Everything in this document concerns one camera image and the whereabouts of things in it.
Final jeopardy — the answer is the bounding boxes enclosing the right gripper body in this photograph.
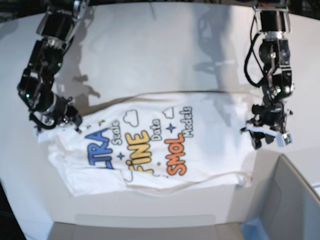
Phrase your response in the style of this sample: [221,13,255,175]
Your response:
[29,94,83,133]

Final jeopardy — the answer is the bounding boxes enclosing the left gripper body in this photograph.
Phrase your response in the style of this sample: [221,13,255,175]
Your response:
[240,101,293,137]

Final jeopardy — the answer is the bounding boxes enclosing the white printed t-shirt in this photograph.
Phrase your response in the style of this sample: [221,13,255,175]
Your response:
[38,92,256,197]

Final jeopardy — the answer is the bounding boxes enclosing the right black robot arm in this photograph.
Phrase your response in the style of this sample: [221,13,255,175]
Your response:
[17,0,90,133]

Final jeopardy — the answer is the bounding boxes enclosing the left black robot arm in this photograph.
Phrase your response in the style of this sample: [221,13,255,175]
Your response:
[240,0,295,150]

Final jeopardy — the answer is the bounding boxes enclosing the grey cardboard box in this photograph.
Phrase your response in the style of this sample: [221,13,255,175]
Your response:
[49,152,320,240]

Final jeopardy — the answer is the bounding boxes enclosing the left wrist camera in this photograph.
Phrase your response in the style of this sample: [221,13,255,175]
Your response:
[275,132,293,147]

